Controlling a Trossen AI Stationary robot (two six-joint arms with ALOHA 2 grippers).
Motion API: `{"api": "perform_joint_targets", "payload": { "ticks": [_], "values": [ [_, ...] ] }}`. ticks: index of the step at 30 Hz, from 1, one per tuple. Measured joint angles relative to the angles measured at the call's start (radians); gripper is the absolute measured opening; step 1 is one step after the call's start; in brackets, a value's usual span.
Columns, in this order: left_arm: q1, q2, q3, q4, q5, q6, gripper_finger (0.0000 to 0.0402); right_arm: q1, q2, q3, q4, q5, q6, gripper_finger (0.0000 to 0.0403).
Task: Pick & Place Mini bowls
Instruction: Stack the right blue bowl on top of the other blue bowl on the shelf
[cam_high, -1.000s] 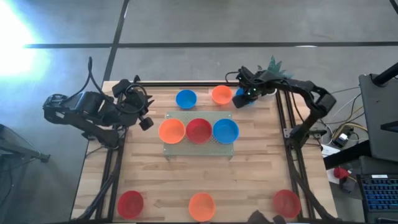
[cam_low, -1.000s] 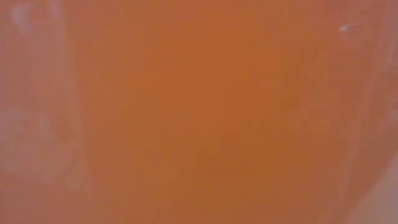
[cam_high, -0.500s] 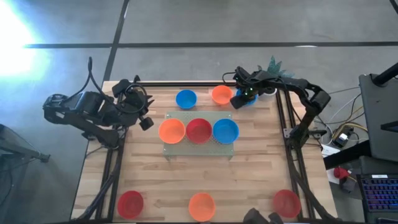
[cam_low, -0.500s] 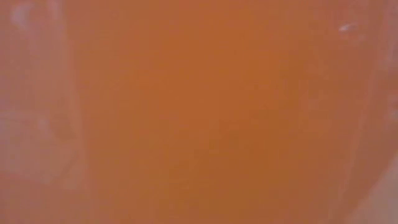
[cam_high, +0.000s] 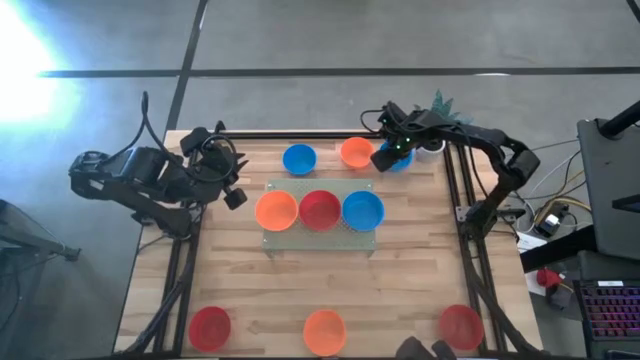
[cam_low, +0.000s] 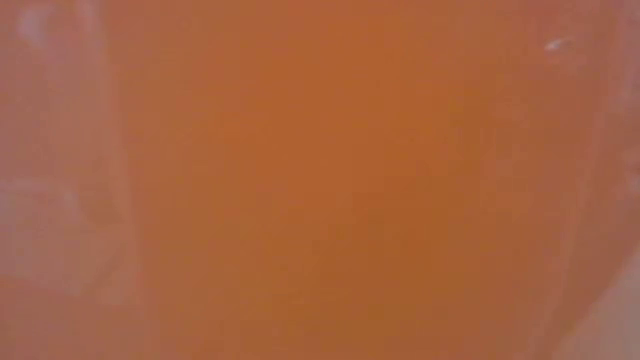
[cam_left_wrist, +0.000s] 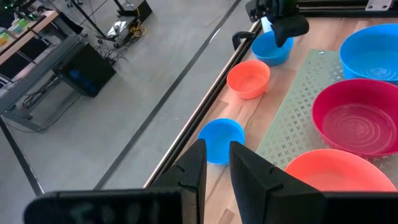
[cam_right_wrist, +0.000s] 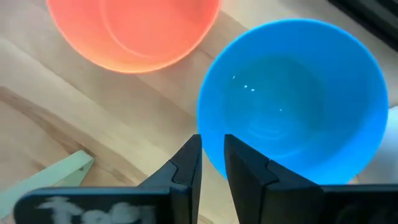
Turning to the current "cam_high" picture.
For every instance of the green snake plant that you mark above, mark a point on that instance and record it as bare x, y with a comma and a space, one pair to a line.
444, 107

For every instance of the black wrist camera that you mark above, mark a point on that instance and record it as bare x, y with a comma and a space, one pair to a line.
392, 112
194, 141

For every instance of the green perforated metal rack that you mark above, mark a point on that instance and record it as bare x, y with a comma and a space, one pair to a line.
320, 241

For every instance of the blue plastic mini bowl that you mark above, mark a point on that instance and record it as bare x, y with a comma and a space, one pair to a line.
407, 162
363, 210
300, 159

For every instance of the small red object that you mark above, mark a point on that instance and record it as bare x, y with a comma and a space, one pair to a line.
547, 278

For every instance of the black small device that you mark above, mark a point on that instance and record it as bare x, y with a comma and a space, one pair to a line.
558, 298

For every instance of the glass side table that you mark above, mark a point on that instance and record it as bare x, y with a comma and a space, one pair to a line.
30, 235

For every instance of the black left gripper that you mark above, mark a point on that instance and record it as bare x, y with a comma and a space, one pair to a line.
217, 165

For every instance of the black power adapter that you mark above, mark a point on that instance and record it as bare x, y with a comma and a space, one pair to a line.
551, 223

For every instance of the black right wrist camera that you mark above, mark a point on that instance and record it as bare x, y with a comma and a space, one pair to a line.
392, 112

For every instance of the orange plastic mini bowl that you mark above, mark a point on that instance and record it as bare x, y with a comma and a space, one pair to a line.
276, 210
324, 332
357, 152

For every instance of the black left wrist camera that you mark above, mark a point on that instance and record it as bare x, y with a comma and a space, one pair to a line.
194, 141

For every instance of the dark grey flat panel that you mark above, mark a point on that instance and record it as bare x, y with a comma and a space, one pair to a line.
610, 190

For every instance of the red plastic mini bowl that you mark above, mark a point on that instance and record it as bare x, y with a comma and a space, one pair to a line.
209, 328
320, 210
461, 327

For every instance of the black pole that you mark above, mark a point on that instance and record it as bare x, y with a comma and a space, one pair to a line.
622, 120

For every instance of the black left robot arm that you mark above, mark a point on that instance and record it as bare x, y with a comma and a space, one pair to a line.
125, 170

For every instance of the dark grey rounded object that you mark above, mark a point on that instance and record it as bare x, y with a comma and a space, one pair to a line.
414, 349
444, 351

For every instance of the black aluminium table frame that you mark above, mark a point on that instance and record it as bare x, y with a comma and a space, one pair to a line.
300, 134

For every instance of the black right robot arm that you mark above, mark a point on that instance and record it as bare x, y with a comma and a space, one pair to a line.
520, 165

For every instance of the white paper sheet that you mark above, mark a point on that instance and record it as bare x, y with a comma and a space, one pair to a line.
530, 243

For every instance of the laptop with backlit keyboard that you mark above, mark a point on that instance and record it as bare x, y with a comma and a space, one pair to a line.
610, 312

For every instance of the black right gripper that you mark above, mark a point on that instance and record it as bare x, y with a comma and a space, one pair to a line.
410, 131

